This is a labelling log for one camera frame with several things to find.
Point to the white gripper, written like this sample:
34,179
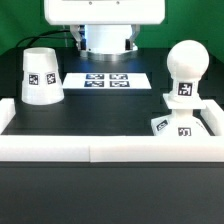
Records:
104,12

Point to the white lamp shade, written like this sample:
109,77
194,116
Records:
41,83

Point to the white lamp bulb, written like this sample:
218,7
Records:
187,62

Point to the white lamp base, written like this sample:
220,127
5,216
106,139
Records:
180,122

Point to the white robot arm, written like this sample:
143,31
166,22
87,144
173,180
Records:
105,29

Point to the white marker plate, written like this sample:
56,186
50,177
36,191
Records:
106,81

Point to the white U-shaped fence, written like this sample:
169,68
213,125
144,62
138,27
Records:
103,149

